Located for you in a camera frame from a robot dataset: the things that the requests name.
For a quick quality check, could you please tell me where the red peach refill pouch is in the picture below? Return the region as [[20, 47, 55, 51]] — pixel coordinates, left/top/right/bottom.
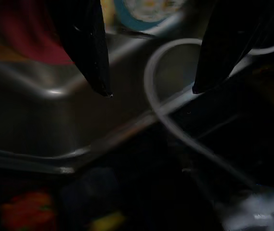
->
[[0, 191, 55, 231]]

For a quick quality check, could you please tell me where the yellow sponge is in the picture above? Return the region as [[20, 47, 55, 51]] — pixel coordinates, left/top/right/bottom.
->
[[88, 211, 125, 231]]

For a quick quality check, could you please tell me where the stainless steel kitchen sink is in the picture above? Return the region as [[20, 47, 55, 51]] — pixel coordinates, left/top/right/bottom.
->
[[0, 12, 274, 174]]

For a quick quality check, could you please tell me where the floral plate with blue rim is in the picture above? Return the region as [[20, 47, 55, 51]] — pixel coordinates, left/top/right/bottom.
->
[[114, 0, 185, 31]]

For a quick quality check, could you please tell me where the white flexible hose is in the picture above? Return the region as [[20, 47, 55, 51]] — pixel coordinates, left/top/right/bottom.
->
[[144, 37, 274, 191]]

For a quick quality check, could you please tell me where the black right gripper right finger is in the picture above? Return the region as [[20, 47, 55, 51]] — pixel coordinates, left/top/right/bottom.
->
[[192, 0, 274, 94]]

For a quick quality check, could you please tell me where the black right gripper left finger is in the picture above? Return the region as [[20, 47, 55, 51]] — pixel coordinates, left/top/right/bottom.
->
[[52, 0, 115, 98]]

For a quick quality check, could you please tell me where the pink plastic plate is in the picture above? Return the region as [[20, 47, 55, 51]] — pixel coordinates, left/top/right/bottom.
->
[[0, 0, 76, 65]]

